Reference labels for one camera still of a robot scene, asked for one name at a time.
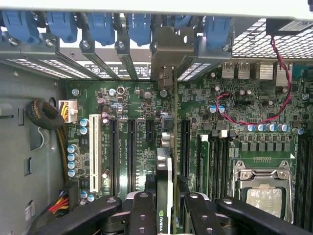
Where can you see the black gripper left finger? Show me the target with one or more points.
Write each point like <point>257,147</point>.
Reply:
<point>80,215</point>

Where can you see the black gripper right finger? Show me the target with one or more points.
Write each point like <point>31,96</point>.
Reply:
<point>249,220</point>

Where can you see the installed CPU chip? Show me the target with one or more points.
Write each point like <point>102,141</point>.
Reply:
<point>265,198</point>

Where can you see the metal CPU socket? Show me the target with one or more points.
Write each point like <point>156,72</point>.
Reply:
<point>259,175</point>

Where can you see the metal locking lever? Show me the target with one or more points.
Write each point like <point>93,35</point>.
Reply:
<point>290,191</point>

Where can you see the black RAM slot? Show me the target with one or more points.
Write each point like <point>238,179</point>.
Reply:
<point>226,169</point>
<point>216,169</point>

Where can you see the white PCI expansion slot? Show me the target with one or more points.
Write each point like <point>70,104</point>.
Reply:
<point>95,151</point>

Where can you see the long PCIe expansion slot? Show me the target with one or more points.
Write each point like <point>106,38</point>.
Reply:
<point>185,147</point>
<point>114,156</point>
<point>132,156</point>

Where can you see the installed green RAM stick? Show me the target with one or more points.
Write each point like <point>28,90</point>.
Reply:
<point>204,166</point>

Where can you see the grey power supply unit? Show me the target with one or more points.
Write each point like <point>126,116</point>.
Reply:
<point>14,159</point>

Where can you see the white power connector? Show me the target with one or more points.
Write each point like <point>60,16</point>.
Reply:
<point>72,110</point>

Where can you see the short PCIe expansion slot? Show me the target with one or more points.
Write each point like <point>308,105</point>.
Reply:
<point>150,131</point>

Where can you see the green motherboard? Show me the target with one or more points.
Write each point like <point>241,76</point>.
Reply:
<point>137,105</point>

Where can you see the silver USB port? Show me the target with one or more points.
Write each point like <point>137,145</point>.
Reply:
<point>243,70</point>
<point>228,70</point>

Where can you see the metal slot cover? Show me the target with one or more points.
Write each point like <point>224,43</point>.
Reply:
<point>88,51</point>
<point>123,55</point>
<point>52,52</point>
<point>14,50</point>

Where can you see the blue slot retention clip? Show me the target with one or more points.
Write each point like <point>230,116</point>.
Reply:
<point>179,20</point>
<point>139,29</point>
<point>62,27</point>
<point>216,31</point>
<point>101,29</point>
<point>22,27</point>

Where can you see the open black PC case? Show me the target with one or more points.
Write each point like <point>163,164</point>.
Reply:
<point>146,5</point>

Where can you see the black chassis switch box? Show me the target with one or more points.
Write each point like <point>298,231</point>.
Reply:
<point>276,28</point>

